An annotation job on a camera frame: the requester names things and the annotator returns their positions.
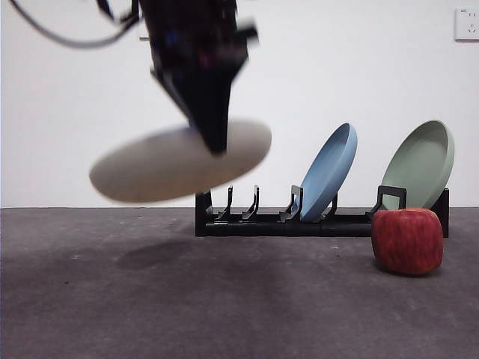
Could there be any black plate rack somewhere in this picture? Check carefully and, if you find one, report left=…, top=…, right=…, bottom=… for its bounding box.
left=195, top=184, right=450, bottom=239

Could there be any blue plate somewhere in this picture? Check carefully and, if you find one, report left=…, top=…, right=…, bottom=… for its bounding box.
left=299, top=122, right=359, bottom=222

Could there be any red apple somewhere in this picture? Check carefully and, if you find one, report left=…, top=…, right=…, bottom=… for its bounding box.
left=370, top=207, right=444, bottom=277

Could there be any green plate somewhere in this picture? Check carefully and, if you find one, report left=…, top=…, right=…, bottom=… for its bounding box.
left=380, top=119, right=456, bottom=212

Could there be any black cable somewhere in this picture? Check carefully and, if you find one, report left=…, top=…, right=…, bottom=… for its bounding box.
left=7, top=0, right=141, bottom=49

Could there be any pale yellow plate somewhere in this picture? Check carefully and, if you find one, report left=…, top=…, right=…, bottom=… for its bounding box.
left=88, top=117, right=272, bottom=205

